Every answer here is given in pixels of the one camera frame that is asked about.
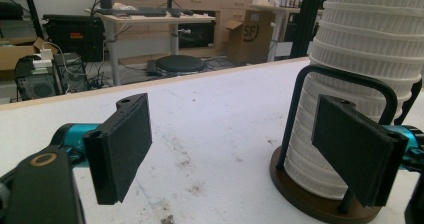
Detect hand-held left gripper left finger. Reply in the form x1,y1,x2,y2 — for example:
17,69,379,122
82,93,153,206

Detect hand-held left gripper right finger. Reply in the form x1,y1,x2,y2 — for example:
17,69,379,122
310,94,410,208

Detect black cup holder wooden base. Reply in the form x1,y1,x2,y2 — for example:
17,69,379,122
269,63,424,224

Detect stack of white paper cups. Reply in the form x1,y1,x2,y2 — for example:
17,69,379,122
284,0,424,201

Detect black computer tower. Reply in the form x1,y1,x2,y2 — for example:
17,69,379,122
14,52,89,102

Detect white table mat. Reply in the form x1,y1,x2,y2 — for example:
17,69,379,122
0,58,424,224

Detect black round stool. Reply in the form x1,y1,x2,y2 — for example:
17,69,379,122
154,54,208,77

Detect black equipment case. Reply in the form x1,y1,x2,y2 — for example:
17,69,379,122
42,13,106,63

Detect light wooden desk white legs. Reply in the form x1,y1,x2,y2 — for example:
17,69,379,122
84,7,217,87

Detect open plain cardboard box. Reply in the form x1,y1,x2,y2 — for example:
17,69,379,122
0,37,58,72

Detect black keyboard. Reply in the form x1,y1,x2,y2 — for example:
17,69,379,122
94,6,168,18

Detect printed cardboard box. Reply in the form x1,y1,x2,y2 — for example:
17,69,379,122
224,9,276,65

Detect light wooden cabinet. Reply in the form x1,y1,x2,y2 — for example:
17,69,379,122
113,0,268,57

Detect black metal frame post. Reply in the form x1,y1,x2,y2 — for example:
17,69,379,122
289,0,329,59
21,0,45,40

